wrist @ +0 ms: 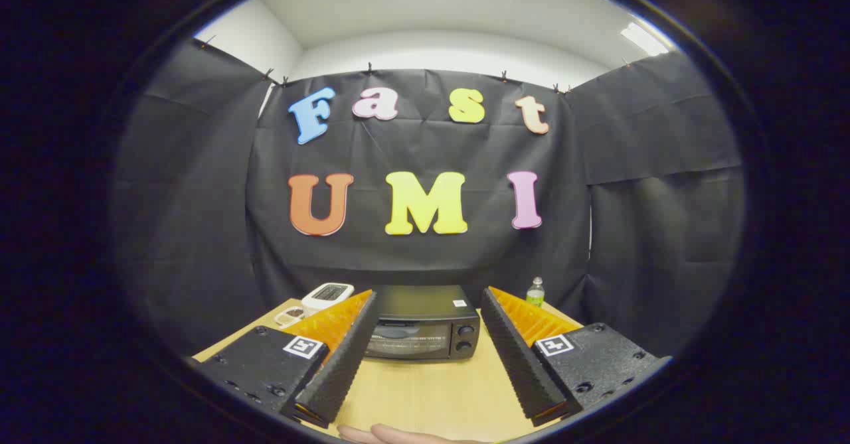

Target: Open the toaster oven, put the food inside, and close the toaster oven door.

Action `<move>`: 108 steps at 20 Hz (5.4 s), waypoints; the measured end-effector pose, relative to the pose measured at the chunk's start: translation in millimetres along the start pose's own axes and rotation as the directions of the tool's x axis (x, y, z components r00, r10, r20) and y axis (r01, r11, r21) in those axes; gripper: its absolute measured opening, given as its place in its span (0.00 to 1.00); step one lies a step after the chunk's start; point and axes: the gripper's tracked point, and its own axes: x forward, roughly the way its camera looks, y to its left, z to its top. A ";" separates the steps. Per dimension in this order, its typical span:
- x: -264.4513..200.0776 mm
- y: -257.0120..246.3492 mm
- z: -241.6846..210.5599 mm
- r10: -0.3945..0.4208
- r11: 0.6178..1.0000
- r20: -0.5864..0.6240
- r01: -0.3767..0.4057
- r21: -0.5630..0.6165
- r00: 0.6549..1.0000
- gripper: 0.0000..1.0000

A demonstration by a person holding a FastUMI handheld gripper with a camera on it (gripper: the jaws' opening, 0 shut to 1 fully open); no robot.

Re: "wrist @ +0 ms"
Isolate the white pop-up toaster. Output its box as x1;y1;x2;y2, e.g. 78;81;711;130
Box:
301;283;355;312

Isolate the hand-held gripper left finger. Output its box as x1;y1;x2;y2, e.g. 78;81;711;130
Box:
193;289;379;429

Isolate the small ceiling light panel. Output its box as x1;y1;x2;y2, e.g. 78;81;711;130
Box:
621;23;670;56

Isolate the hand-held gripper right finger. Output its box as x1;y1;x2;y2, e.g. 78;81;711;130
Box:
480;286;671;427

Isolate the black toaster oven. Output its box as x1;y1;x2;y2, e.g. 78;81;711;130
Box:
364;285;481;363

